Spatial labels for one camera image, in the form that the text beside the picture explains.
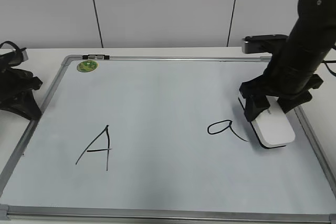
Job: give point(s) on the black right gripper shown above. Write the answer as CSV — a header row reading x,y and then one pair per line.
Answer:
x,y
291,92

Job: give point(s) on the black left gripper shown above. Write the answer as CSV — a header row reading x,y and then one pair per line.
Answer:
x,y
17,97

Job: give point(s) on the white whiteboard eraser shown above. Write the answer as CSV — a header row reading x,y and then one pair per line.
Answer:
x,y
271,129

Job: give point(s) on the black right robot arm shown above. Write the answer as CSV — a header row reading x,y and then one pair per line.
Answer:
x,y
291,72

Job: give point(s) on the round green magnet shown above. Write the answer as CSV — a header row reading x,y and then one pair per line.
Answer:
x,y
87,66

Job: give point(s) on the black grey marker clip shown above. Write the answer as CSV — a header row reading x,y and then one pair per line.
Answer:
x,y
95,57

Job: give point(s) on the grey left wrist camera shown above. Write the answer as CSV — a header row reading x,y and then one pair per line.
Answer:
x,y
16,56

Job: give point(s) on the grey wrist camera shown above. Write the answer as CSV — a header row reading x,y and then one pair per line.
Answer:
x,y
16,56
263,43

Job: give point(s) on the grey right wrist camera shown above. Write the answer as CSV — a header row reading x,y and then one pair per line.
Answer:
x,y
263,43

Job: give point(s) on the white board with grey frame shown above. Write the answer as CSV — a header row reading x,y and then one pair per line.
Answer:
x,y
158,139

